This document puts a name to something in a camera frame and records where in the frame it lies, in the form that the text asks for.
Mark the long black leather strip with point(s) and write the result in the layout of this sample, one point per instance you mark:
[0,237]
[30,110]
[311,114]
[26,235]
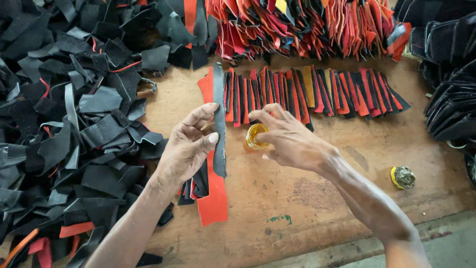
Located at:
[219,111]

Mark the pile of red black leather pieces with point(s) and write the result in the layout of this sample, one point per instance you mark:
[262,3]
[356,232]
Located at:
[305,26]

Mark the person's right hand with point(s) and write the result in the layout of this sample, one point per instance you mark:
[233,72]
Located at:
[293,143]

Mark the row of glued red black strips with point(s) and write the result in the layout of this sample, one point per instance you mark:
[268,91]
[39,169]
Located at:
[319,93]

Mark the heap of black leather scraps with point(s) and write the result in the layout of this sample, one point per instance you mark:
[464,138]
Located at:
[74,123]

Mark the bundle of black red strips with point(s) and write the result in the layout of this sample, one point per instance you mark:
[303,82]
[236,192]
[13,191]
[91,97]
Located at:
[195,188]

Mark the stack of black leather pieces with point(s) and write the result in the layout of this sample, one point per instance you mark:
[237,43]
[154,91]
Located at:
[450,85]

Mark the long red leather strip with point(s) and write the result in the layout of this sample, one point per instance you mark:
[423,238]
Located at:
[214,204]

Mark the metal hook tool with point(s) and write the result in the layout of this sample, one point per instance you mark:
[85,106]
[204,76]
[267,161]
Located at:
[148,88]

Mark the small glass glue jar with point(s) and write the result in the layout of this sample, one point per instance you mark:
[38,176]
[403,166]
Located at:
[251,143]

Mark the person's left hand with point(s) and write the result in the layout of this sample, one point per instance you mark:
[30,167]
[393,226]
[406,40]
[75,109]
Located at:
[182,152]

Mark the yellow-rimmed jar lid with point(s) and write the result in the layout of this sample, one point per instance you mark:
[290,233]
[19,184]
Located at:
[403,177]

